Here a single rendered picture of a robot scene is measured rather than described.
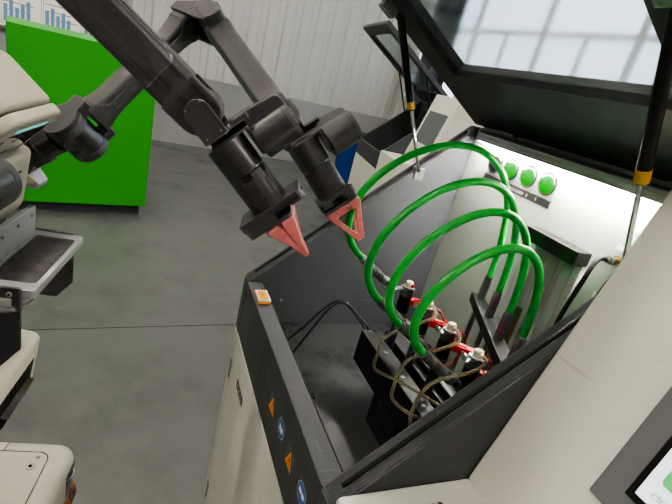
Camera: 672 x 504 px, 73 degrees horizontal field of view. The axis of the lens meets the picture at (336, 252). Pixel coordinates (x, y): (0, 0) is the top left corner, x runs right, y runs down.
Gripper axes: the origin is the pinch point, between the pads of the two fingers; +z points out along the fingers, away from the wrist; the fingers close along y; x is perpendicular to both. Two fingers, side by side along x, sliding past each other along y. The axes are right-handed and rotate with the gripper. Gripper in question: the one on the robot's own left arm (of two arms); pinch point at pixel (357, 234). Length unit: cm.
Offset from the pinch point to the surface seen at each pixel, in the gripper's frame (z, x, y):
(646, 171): 6.1, -32.5, -31.0
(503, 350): 31.1, -10.9, -9.8
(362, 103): -18, -199, 709
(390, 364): 26.9, 7.9, 1.0
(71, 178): -87, 135, 300
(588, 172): 13.6, -43.9, -3.1
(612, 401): 25.8, -12.1, -37.7
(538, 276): 17.0, -19.0, -19.1
